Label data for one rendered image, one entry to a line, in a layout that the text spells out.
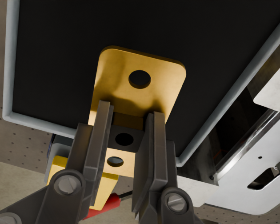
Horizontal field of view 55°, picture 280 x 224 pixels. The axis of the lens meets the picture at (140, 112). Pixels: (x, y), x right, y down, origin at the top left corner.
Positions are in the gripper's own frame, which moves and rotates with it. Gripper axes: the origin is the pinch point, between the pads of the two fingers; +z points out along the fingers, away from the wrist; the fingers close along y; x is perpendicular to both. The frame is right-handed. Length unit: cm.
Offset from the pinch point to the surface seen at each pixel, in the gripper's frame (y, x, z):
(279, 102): 13.7, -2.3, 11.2
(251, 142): 22.6, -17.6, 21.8
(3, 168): -71, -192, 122
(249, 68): 6.4, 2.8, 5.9
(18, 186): -60, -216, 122
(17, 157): -28, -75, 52
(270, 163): 28.6, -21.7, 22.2
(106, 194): 0.7, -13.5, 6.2
